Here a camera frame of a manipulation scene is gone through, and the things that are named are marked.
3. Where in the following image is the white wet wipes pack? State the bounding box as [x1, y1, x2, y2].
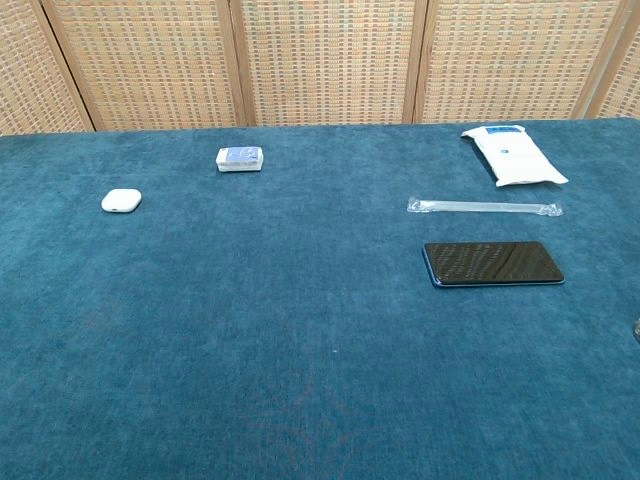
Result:
[460, 124, 570, 189]

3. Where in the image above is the blue carpet table mat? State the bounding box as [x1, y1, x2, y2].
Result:
[0, 117, 640, 480]

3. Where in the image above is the blue smartphone with black screen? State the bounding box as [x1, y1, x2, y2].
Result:
[422, 241, 566, 289]

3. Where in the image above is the white earbuds case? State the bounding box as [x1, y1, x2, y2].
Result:
[101, 188, 143, 213]

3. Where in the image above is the woven bamboo folding screen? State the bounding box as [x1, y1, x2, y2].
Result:
[0, 0, 640, 136]

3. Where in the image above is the blue white card box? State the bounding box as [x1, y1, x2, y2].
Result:
[215, 145, 265, 174]

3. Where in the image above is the straw in clear wrapper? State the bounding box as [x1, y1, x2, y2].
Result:
[406, 196, 564, 218]

